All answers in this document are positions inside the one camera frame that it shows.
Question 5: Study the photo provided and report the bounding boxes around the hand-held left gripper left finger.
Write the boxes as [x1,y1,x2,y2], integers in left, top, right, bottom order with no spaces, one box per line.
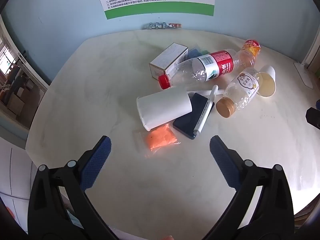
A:
[27,135,118,240]

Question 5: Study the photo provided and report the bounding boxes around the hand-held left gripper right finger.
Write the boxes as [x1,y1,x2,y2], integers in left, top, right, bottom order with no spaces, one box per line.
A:
[200,135,294,240]

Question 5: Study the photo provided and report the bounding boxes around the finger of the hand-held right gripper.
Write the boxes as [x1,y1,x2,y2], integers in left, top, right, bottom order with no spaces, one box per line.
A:
[306,107,320,130]

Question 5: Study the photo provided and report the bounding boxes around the small white paper cup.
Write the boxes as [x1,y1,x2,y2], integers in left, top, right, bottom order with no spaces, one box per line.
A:
[256,65,276,97]

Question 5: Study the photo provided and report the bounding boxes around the clear bottle red label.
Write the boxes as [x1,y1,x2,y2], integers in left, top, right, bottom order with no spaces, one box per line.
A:
[158,49,240,90]

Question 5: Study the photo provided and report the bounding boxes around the white marker pen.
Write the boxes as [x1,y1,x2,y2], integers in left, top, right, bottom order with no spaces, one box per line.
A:
[192,85,219,137]

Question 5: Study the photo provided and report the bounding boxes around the orange powder packet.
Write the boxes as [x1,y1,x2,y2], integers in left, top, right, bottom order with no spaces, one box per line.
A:
[134,124,182,158]

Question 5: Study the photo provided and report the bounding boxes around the clear bottle gold cap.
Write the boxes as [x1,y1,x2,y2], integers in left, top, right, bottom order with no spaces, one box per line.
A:
[216,67,260,118]

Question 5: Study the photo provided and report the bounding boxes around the tall white paper cup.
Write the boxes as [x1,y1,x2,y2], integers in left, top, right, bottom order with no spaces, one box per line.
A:
[136,88,193,132]

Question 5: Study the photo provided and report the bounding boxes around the white cabinet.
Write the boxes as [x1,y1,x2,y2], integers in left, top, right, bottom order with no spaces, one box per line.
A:
[0,137,35,230]

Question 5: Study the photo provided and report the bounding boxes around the clear bottle orange label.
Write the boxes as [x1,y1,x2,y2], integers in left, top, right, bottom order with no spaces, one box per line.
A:
[232,39,261,68]

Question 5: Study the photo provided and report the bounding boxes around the blue packet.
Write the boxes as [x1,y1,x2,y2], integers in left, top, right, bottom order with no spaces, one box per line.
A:
[187,45,203,59]

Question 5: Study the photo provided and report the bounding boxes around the white cardboard box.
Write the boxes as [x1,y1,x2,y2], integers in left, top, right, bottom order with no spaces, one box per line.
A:
[149,42,188,80]

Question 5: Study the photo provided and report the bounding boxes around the small colourful packet strip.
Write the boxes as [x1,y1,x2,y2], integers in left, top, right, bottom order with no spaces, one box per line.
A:
[144,22,182,30]

